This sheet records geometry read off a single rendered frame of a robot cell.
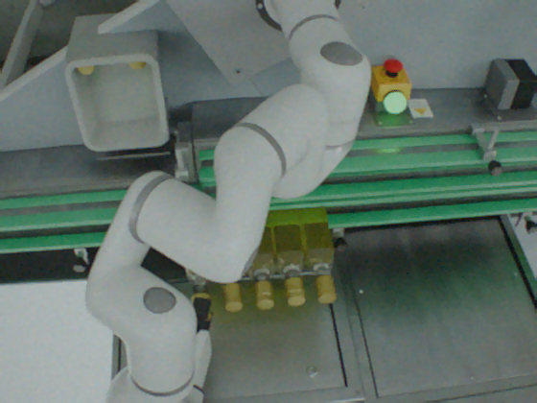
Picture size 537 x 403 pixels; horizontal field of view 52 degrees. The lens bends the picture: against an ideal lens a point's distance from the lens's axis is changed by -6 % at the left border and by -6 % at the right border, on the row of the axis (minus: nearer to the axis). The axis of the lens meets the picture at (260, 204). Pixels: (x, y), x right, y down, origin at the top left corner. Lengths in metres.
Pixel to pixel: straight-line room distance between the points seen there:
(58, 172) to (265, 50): 0.51
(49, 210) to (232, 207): 0.69
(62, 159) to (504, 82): 0.96
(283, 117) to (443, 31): 0.62
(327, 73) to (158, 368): 0.43
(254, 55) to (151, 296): 0.58
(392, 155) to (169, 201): 0.60
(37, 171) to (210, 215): 0.72
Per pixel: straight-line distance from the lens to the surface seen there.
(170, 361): 0.68
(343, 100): 0.78
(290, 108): 0.69
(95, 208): 1.21
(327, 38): 0.83
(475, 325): 1.31
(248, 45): 1.08
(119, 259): 0.69
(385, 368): 1.21
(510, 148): 1.26
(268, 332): 1.19
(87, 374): 1.19
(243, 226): 0.60
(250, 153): 0.63
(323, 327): 1.20
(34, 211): 1.25
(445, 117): 1.24
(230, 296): 1.07
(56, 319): 1.27
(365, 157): 1.14
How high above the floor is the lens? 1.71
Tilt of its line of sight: 41 degrees down
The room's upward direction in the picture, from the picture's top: 173 degrees clockwise
